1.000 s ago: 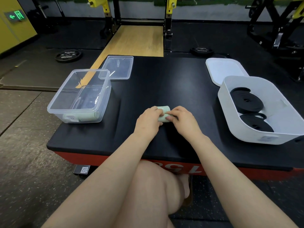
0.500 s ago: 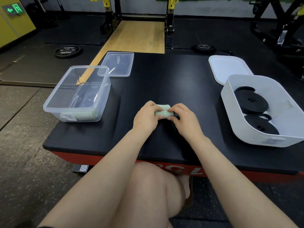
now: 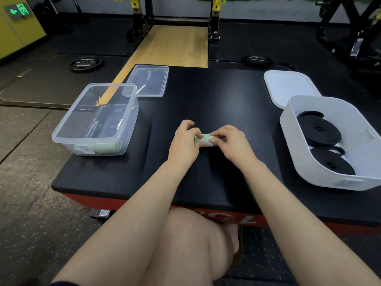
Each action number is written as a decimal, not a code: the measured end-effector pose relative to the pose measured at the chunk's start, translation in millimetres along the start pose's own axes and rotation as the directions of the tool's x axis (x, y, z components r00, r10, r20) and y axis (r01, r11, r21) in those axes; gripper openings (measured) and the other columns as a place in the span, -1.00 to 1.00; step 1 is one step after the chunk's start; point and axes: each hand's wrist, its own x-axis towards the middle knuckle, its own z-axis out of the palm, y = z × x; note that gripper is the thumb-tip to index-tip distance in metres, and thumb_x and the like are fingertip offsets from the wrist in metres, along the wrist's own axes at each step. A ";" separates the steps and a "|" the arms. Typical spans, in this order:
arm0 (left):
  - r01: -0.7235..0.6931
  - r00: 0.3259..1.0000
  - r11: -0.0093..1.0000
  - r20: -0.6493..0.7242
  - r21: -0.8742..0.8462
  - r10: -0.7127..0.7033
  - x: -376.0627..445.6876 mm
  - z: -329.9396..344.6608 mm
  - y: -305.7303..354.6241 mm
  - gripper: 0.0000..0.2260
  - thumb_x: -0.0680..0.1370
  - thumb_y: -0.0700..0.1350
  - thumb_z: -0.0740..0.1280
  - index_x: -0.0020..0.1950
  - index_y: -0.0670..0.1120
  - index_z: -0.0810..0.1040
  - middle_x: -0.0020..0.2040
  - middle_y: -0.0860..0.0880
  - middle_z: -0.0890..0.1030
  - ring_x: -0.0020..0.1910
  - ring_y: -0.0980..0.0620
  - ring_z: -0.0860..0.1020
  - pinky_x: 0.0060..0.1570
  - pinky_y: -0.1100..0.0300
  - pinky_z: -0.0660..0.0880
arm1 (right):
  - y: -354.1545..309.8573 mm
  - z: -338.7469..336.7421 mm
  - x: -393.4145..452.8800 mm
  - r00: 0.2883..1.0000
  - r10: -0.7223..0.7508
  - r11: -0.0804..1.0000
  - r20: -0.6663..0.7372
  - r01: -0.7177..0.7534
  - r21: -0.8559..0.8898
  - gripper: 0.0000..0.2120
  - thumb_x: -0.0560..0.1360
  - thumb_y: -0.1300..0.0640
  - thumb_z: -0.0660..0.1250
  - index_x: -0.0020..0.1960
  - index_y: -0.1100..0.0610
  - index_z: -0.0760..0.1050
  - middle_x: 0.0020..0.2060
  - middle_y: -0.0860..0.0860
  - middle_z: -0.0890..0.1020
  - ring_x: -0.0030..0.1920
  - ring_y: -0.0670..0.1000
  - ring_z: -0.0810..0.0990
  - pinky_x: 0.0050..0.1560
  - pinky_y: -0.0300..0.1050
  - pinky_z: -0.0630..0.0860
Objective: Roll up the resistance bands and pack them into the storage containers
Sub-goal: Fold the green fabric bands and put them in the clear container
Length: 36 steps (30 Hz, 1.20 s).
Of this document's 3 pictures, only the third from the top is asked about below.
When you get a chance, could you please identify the wide black resistance band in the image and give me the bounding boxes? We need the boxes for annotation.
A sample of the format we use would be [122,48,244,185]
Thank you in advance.
[296,110,342,148]

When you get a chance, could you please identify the green exit sign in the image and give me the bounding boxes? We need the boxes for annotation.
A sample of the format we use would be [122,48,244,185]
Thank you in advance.
[3,2,32,21]

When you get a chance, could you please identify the thin black resistance band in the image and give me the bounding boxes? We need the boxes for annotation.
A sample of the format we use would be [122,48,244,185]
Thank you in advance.
[309,146,356,176]

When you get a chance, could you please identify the person's left forearm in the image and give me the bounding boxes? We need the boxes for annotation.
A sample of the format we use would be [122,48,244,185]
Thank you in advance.
[52,160,192,286]

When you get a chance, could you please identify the wooden lifting platform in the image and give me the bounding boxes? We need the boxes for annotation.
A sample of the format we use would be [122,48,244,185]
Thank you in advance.
[96,25,209,106]

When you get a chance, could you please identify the light green resistance band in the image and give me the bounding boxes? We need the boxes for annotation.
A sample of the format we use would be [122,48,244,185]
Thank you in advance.
[73,144,96,155]
[194,133,218,148]
[95,141,124,155]

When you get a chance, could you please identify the white plastic bin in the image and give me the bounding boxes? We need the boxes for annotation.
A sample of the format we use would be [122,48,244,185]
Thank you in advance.
[279,95,381,191]

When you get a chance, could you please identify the clear plastic lid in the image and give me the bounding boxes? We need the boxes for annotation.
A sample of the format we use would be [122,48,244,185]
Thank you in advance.
[122,65,169,98]

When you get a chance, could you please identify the person's right hand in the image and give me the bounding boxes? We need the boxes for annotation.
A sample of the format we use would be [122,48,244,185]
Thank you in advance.
[209,125,259,171]

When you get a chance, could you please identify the clear plastic container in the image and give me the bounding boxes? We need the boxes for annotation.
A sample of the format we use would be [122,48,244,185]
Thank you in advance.
[52,83,140,157]

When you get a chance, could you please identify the black weight plate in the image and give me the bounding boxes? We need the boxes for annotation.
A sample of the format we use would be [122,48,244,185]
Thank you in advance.
[68,55,104,73]
[241,55,273,68]

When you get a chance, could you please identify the black plyo platform red side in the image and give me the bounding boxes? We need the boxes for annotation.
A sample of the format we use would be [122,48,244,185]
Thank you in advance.
[51,64,381,236]

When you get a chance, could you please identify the person's left leg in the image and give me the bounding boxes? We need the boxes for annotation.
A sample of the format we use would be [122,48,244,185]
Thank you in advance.
[140,207,240,286]

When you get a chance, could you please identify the brown sandal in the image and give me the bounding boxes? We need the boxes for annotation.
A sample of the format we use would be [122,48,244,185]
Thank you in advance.
[232,224,244,267]

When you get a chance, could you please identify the white plastic lid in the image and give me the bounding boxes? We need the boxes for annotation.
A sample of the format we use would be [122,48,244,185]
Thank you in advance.
[263,70,323,110]

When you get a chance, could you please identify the person's right forearm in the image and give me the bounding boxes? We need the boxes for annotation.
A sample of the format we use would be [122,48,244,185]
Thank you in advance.
[242,160,381,286]

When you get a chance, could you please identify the yellow black squat rack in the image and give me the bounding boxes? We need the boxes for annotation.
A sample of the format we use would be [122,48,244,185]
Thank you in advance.
[113,0,227,62]

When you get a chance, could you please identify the person's left hand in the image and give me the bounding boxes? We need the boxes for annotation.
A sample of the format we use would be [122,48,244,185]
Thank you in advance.
[167,119,206,171]

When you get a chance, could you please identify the yellow black exercise machine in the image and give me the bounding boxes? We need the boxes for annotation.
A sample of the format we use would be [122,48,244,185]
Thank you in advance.
[315,0,381,70]

